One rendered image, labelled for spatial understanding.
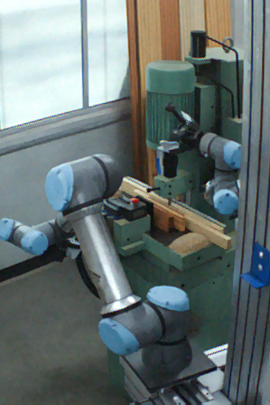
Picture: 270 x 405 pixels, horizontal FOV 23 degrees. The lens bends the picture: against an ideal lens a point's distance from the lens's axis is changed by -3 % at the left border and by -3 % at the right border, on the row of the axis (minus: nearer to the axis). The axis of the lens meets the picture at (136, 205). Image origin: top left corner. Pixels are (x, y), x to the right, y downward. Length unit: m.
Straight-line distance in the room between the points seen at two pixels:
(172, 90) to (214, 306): 0.88
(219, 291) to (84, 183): 1.06
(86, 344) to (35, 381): 0.39
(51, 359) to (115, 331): 1.61
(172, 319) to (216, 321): 0.91
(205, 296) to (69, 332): 1.11
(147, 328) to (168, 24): 2.62
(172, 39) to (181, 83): 1.79
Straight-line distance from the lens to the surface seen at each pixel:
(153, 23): 4.00
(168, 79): 2.37
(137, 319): 1.80
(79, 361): 3.35
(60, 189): 1.77
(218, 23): 4.41
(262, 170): 1.59
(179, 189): 2.59
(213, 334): 2.79
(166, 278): 2.49
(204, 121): 2.53
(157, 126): 2.44
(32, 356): 3.40
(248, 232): 1.69
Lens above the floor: 2.05
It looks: 25 degrees down
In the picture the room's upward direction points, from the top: 1 degrees counter-clockwise
